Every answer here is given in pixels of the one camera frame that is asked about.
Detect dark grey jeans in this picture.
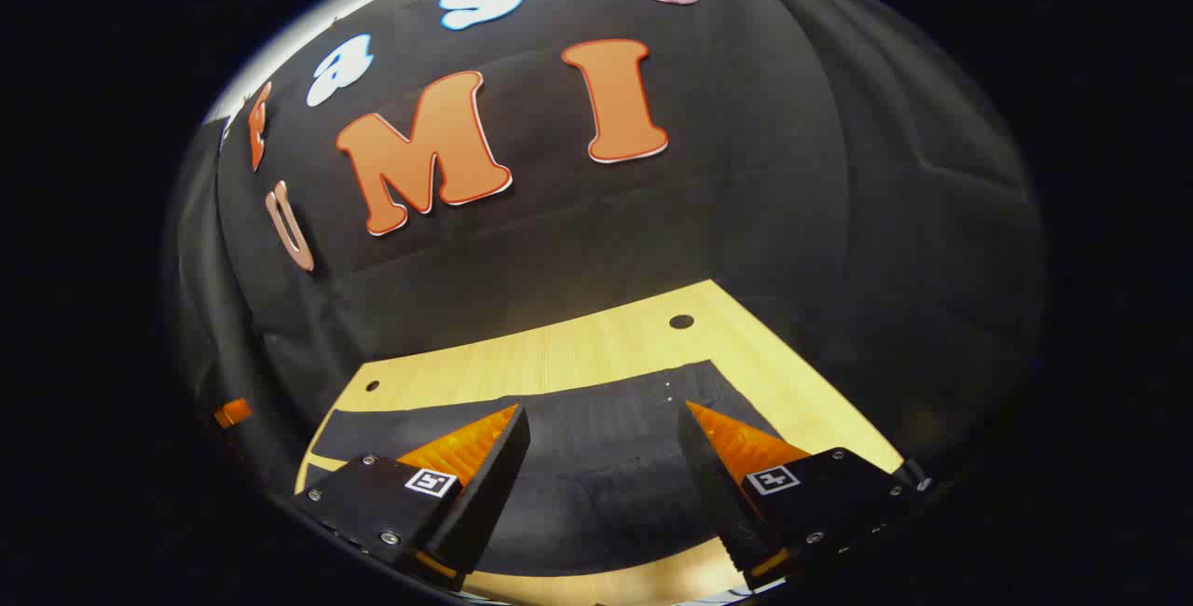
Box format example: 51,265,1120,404
312,359,793,579

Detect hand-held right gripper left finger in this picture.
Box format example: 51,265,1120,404
294,403,532,588

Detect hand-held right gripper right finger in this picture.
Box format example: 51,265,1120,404
676,399,933,593

